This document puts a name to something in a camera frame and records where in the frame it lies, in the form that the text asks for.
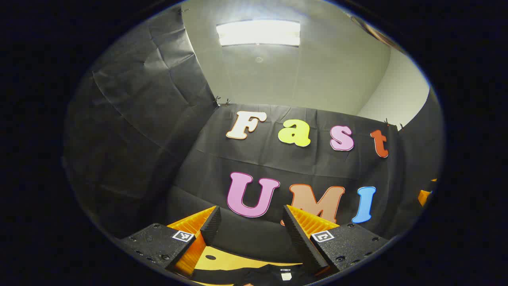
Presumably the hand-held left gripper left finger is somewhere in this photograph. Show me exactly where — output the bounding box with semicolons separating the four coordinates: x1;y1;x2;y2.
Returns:
119;205;221;278

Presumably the black garment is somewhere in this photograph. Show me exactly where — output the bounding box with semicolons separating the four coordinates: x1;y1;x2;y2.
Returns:
190;264;320;286

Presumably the rectangular ceiling light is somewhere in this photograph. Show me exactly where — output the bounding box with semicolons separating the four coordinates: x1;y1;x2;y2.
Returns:
216;20;301;47

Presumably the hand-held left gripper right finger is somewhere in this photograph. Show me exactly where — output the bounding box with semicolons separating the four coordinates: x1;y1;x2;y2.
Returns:
281;205;390;276

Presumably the black backdrop cloth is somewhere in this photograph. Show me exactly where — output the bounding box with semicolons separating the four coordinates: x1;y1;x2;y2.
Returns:
63;8;444;263

